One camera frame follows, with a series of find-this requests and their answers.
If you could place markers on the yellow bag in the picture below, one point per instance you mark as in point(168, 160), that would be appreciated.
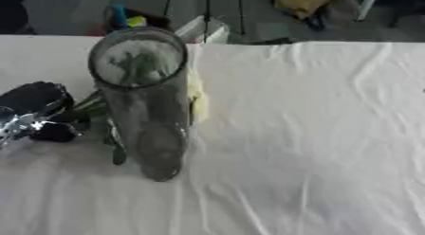
point(303, 3)

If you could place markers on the clear glass cylinder vase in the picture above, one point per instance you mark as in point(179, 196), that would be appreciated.
point(149, 118)

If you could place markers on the white box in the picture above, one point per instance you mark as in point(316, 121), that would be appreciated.
point(213, 32)

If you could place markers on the dark bag with blue item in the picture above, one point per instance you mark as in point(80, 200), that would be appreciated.
point(130, 19)

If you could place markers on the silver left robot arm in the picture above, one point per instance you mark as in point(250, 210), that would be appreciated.
point(12, 129)

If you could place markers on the white chair leg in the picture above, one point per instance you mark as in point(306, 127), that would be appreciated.
point(367, 5)

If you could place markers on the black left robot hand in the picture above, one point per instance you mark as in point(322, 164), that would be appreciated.
point(34, 98)

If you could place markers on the black tripod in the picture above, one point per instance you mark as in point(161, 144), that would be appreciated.
point(207, 11)

